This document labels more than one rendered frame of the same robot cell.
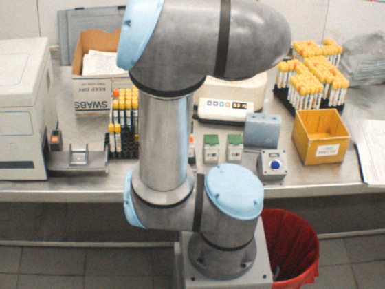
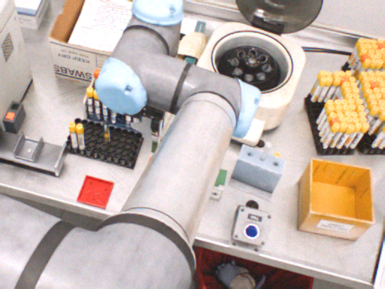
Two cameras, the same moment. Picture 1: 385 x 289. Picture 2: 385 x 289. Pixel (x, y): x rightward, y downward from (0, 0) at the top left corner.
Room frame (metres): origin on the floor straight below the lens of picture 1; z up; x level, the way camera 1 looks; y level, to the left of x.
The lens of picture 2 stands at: (0.56, -0.15, 1.95)
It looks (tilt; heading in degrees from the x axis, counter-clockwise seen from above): 57 degrees down; 19
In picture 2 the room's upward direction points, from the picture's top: 3 degrees clockwise
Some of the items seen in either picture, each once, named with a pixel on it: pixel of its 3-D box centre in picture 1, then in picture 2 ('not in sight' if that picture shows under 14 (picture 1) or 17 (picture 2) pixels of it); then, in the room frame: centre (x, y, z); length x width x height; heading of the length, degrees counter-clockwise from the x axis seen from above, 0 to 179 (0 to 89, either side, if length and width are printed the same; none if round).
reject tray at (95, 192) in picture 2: not in sight; (95, 192); (1.03, 0.12, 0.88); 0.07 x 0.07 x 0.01; 5
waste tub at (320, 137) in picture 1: (320, 136); (333, 199); (1.19, -0.39, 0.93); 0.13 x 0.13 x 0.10; 10
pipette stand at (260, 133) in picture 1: (261, 131); (257, 170); (1.20, -0.21, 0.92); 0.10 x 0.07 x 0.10; 87
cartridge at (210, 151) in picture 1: (210, 148); not in sight; (1.13, -0.07, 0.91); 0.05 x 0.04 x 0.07; 5
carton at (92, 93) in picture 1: (113, 68); (113, 28); (1.45, 0.25, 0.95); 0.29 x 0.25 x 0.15; 5
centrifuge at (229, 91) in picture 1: (227, 81); (245, 80); (1.43, -0.12, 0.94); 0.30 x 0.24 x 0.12; 176
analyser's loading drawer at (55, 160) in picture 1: (71, 157); (19, 147); (1.05, 0.31, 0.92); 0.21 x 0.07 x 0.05; 95
